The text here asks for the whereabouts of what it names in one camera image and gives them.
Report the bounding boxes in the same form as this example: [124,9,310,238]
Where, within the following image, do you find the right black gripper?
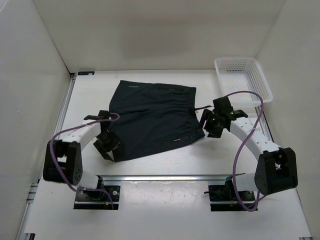
[195,108,225,139]

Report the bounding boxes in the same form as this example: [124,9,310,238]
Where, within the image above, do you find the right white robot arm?
[109,96,298,200]

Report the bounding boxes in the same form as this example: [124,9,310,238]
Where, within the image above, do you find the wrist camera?
[229,110,248,121]
[83,110,120,122]

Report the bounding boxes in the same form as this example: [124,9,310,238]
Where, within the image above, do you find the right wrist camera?
[229,110,248,121]

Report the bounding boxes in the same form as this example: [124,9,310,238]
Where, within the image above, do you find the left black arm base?
[73,181,121,211]

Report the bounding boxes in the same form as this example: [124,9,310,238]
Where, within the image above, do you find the aluminium left rail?
[15,73,77,240]

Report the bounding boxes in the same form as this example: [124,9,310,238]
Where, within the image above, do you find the dark navy shorts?
[109,80,205,162]

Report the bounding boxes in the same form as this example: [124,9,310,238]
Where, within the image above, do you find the aluminium front rail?
[39,174,296,186]

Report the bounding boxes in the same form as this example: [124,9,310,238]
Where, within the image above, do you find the blue label sticker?
[77,71,95,76]

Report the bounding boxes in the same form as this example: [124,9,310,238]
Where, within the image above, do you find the aluminium right rail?
[255,106,314,240]

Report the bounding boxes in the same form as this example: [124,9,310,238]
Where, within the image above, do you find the aluminium rail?
[255,106,314,240]
[39,174,296,186]
[15,73,77,240]

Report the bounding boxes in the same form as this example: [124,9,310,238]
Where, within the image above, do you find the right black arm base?
[204,176,256,212]

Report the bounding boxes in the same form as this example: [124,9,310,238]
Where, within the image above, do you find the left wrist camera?
[83,110,120,122]

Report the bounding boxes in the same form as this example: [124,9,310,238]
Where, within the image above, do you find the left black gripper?
[93,130,125,161]

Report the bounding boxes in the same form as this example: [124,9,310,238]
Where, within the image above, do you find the white perforated plastic basket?
[214,56,273,107]

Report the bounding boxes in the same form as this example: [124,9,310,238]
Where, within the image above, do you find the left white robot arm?
[42,119,122,200]

